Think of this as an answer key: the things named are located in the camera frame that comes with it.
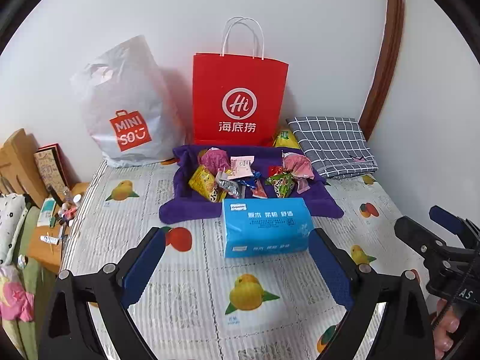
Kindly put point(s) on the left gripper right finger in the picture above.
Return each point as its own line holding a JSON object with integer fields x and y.
{"x": 405, "y": 329}

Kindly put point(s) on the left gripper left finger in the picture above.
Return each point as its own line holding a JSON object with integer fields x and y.
{"x": 69, "y": 331}

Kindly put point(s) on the pink wrapper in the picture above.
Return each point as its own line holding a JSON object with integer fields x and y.
{"x": 300, "y": 167}

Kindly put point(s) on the blue candy wrapper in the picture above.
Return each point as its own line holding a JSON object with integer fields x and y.
{"x": 253, "y": 183}

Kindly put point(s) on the pink white snack packet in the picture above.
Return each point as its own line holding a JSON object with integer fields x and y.
{"x": 241, "y": 167}

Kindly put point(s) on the right hand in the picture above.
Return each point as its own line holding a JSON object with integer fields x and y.
{"x": 442, "y": 341}

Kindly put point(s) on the framed picture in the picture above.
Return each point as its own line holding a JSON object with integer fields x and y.
{"x": 52, "y": 167}

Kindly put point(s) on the purple towel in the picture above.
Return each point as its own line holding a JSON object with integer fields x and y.
{"x": 187, "y": 204}

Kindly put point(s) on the wooden chair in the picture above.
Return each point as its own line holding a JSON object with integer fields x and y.
{"x": 19, "y": 173}

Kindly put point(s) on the grey checked folded cloth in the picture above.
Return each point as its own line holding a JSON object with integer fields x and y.
{"x": 335, "y": 146}

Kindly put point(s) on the blue tissue pack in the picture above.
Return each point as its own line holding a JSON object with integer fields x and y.
{"x": 265, "y": 226}

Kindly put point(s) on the green snack packet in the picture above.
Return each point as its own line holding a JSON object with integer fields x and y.
{"x": 283, "y": 184}

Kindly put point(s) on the yellow snack packet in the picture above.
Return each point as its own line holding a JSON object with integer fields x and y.
{"x": 204, "y": 183}

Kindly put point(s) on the red small snack packet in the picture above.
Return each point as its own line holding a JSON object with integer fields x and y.
{"x": 275, "y": 170}

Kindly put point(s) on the yellow green bag behind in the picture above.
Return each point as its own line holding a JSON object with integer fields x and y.
{"x": 286, "y": 139}

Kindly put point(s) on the silver grey snack packet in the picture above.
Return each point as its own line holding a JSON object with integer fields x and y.
{"x": 230, "y": 186}

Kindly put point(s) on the pink round snack packet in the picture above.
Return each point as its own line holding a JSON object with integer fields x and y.
{"x": 214, "y": 159}

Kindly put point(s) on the white Miniso plastic bag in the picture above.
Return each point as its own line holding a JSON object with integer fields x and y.
{"x": 126, "y": 107}

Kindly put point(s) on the red Haidilao paper bag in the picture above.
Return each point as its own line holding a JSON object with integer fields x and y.
{"x": 237, "y": 98}

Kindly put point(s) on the brown door frame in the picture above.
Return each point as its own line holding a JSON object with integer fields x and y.
{"x": 386, "y": 64}

